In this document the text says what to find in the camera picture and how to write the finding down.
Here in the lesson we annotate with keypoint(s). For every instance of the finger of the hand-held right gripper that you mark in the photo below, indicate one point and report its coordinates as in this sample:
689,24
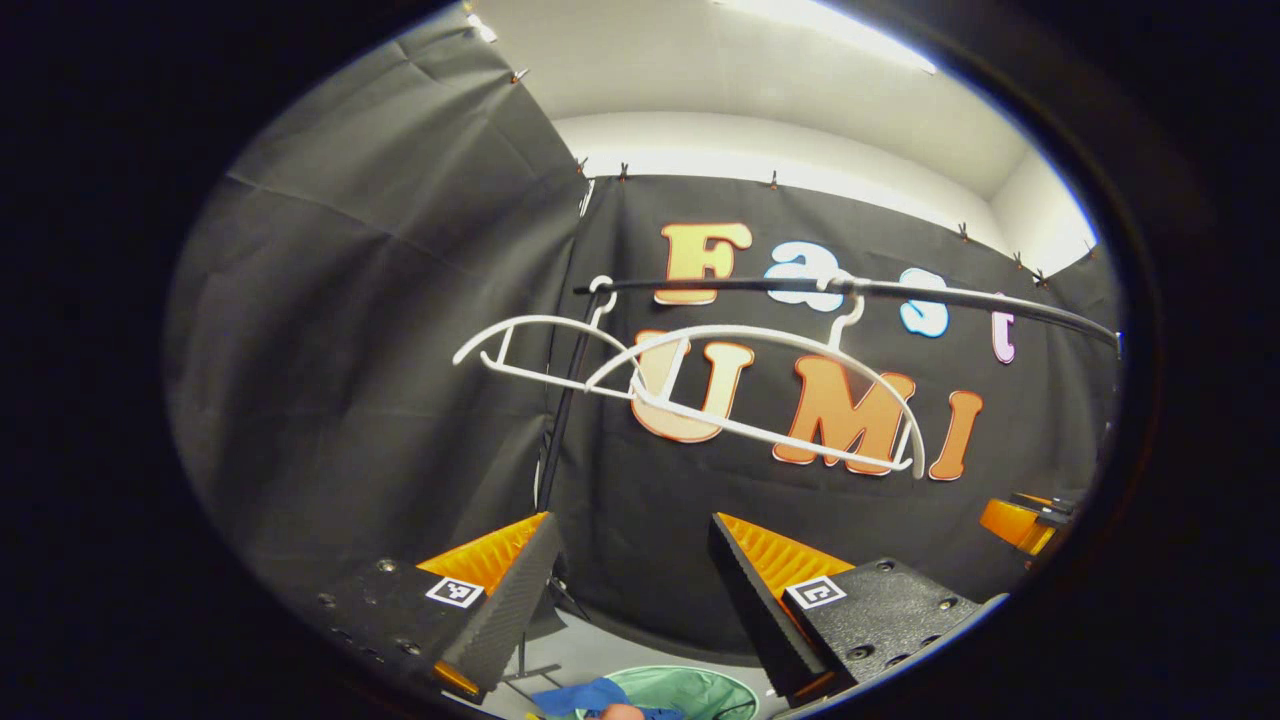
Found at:
1050,508
1020,525

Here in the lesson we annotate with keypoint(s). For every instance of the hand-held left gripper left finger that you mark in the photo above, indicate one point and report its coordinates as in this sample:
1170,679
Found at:
505,620

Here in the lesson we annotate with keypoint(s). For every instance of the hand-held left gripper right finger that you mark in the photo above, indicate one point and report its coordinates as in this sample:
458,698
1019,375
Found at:
765,620

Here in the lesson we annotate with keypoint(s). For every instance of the green laundry hamper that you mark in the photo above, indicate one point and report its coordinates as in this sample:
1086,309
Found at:
700,692

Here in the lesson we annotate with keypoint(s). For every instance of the white plastic hanger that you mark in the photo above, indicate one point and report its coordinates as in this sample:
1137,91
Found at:
530,321
760,430

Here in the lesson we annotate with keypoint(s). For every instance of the black clothes rack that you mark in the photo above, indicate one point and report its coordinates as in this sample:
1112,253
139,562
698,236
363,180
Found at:
740,285

